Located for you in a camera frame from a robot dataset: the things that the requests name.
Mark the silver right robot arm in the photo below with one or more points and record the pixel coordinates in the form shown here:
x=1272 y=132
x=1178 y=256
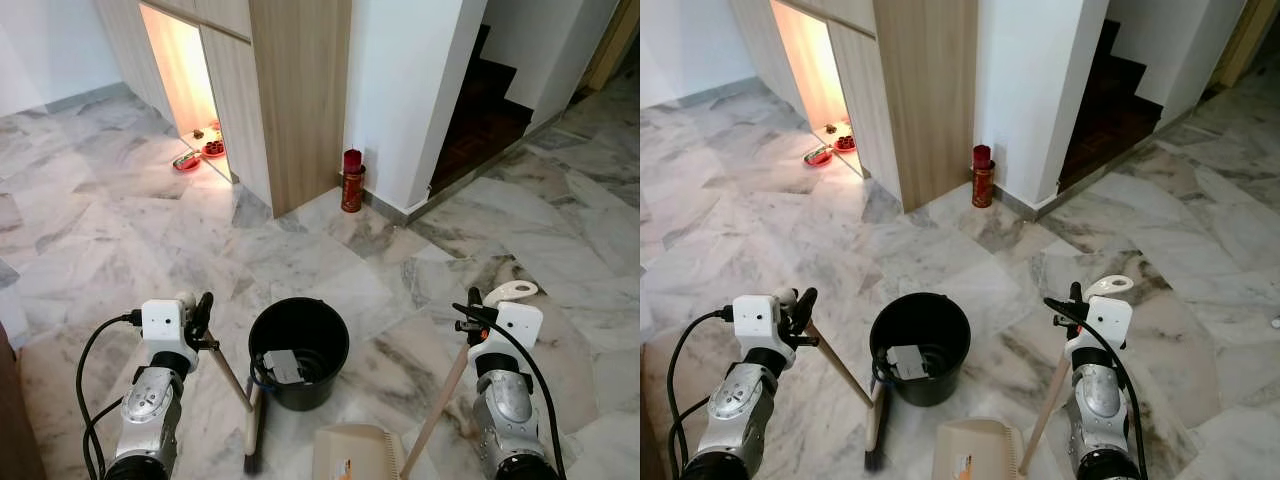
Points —
x=1098 y=410
x=510 y=410

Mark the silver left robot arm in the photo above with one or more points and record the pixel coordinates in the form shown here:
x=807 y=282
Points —
x=740 y=410
x=150 y=410

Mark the grey flat pack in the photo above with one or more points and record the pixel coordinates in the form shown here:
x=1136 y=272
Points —
x=907 y=362
x=285 y=368

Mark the black plastic bucket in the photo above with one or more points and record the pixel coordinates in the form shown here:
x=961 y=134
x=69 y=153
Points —
x=300 y=320
x=925 y=315

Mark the red spray can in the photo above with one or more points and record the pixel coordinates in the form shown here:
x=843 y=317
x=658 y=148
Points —
x=352 y=185
x=983 y=180

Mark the red bowl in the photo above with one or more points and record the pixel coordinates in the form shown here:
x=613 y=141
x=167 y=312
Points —
x=817 y=157
x=213 y=150
x=186 y=163
x=845 y=144

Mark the dark wooden staircase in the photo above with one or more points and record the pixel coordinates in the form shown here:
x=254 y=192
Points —
x=480 y=130
x=1110 y=120

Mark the dark brown furniture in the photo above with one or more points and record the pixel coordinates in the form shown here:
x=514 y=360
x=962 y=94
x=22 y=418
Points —
x=20 y=420
x=650 y=460

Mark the light wood cabinet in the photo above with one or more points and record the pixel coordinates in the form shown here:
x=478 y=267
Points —
x=300 y=100
x=925 y=100

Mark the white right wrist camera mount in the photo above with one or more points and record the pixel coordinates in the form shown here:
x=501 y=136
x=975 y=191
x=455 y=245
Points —
x=1105 y=320
x=518 y=325

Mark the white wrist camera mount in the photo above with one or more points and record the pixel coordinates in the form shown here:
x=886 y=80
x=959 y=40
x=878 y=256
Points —
x=165 y=322
x=760 y=318
x=1105 y=320
x=518 y=325

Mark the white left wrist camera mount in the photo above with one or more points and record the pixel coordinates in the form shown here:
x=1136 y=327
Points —
x=760 y=318
x=165 y=322

